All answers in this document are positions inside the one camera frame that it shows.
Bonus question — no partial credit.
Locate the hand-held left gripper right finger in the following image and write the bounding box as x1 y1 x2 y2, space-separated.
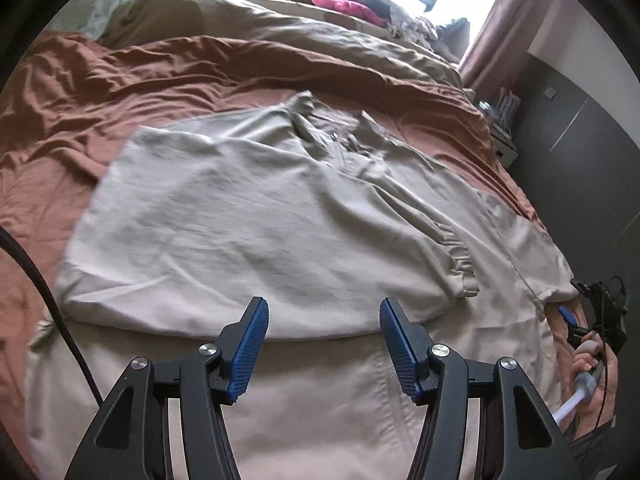
378 297 586 480

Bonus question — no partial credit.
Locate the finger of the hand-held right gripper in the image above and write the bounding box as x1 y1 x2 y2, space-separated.
558 305 594 344
570 277 596 304

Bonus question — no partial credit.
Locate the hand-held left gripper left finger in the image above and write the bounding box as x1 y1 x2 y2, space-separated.
64 296 270 480

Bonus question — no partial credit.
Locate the large beige garment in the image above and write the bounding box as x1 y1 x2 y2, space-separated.
22 91 578 480

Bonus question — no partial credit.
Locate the pile of mixed clothes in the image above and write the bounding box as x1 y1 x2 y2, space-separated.
277 0 472 57

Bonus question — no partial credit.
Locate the person's right hand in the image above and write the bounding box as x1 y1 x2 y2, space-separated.
564 342 621 433

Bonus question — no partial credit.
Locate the dark grey wardrobe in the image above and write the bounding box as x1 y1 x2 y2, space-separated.
500 45 640 283

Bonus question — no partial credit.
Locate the person's dark clothing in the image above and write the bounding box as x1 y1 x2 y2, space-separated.
567 417 626 480

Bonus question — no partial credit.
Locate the cluttered white nightstand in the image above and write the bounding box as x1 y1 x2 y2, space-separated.
477 86 522 169

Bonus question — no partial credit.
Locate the brown bed sheet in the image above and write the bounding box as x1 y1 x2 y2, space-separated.
0 30 551 480

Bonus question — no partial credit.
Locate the beige duvet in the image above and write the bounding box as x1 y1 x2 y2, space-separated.
100 0 466 92

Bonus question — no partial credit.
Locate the pink cloth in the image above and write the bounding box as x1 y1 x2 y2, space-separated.
312 0 389 27

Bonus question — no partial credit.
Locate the pale pillow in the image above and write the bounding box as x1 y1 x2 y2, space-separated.
50 0 137 42

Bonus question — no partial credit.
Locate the black cable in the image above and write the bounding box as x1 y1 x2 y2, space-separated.
0 226 104 407

